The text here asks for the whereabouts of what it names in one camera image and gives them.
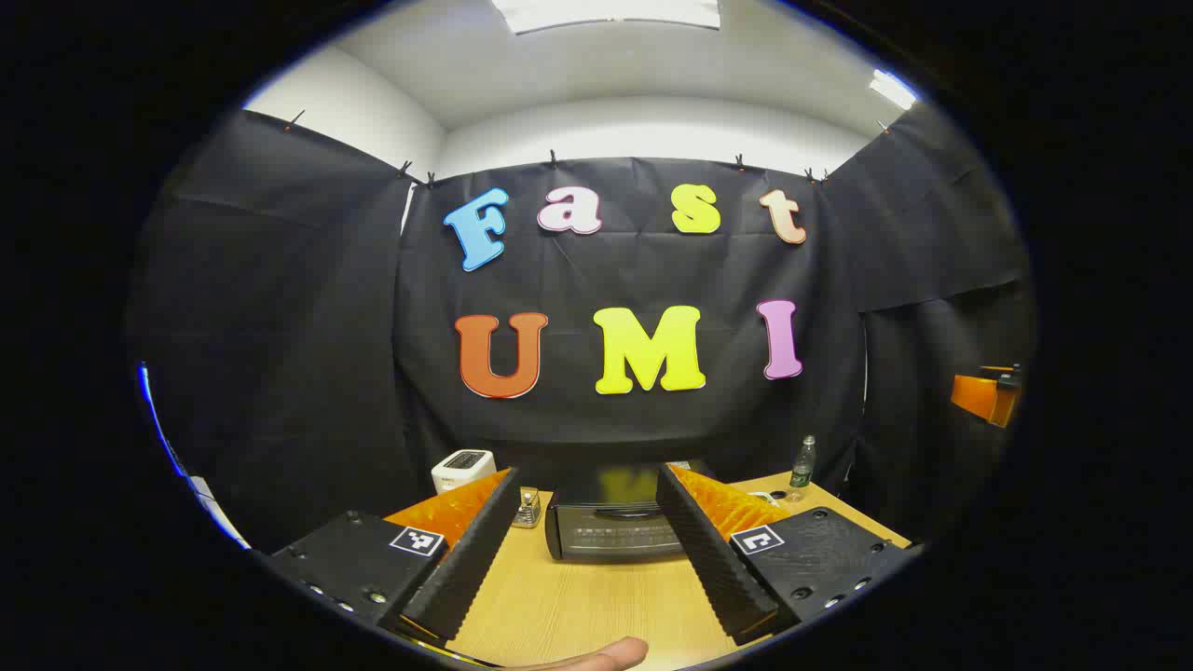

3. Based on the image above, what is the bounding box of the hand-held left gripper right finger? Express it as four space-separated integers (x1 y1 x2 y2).
656 463 924 646

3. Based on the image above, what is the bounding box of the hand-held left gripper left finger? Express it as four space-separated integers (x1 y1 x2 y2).
266 466 523 646

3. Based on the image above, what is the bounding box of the black electric oven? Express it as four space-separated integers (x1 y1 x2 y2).
545 459 719 562

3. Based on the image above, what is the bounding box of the white toaster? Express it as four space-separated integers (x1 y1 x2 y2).
431 449 497 495

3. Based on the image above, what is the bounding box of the clear plastic water bottle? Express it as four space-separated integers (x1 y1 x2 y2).
788 434 818 502

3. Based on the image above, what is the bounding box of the small ceiling light panel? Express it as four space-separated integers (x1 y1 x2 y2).
869 70 919 111

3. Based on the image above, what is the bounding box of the large ceiling light panel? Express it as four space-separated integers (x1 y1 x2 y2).
491 0 723 35

